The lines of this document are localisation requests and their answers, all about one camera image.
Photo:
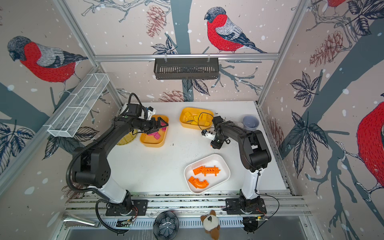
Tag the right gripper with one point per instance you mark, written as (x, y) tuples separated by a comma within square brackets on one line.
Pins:
[(216, 144)]

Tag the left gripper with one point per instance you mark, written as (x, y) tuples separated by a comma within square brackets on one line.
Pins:
[(154, 127)]

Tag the pink lego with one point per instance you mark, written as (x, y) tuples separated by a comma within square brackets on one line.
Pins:
[(164, 126)]

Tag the pink lego brick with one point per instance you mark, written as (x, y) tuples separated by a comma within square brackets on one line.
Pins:
[(157, 136)]

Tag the orange long studded lego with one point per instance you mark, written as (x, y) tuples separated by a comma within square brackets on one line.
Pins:
[(206, 170)]

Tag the yellow long lego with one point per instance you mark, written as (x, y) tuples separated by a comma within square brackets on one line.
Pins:
[(206, 119)]

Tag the orange curved lego piece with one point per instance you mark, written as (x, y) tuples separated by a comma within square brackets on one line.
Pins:
[(197, 183)]

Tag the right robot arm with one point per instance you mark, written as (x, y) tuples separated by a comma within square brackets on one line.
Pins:
[(255, 157)]

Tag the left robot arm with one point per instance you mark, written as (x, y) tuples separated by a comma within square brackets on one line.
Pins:
[(89, 170)]

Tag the narrow yellow bin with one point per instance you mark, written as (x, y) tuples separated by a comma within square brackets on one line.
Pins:
[(154, 140)]

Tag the white tray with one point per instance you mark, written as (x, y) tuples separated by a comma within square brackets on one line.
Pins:
[(214, 181)]

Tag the wide yellow bin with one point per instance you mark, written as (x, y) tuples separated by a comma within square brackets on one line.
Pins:
[(197, 115)]

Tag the yellow woven coaster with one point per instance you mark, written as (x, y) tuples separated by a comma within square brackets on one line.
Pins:
[(130, 137)]

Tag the lavender mug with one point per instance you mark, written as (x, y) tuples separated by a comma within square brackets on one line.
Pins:
[(250, 122)]

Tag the plush toy animal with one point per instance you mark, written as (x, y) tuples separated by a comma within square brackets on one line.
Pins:
[(211, 224)]

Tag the black flower-shaped dish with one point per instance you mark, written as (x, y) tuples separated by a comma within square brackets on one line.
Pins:
[(166, 226)]

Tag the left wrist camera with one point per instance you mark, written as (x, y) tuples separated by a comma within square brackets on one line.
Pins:
[(149, 112)]

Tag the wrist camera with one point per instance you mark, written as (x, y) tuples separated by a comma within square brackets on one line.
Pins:
[(149, 112), (209, 135)]

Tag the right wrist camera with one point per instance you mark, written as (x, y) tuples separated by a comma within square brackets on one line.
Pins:
[(209, 135)]

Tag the black wall basket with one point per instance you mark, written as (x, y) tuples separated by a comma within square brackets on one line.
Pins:
[(187, 69)]

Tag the white wire mesh shelf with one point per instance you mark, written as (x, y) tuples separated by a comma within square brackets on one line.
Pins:
[(81, 102)]

